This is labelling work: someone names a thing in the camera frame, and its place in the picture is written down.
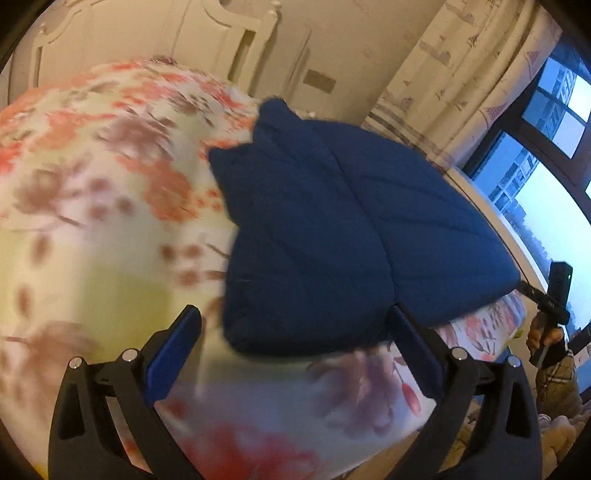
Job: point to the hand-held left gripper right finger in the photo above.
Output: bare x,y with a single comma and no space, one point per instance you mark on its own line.
418,355

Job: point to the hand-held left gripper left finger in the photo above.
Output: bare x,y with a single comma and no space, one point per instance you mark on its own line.
173,344

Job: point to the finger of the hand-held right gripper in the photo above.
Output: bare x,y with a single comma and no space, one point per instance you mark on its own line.
529,290

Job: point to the navy blue puffer jacket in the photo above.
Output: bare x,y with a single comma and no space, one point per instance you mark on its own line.
323,230

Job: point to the person's right forearm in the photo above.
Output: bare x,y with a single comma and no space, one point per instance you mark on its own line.
558,383

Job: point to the person's right hand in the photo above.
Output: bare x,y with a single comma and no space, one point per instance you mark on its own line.
533,334

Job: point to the dark framed window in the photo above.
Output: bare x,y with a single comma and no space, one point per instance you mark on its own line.
545,194

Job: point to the floral patterned blanket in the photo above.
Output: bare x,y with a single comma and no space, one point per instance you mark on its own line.
115,207

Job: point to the beige fluffy cloth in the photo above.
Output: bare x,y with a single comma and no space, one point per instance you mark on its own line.
563,443

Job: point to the sailboat print curtain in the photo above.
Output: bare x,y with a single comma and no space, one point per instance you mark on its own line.
461,69

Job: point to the white wooden bed headboard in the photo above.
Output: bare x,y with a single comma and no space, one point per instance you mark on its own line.
203,41

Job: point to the beige wall socket panel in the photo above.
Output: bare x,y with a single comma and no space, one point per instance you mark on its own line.
319,81

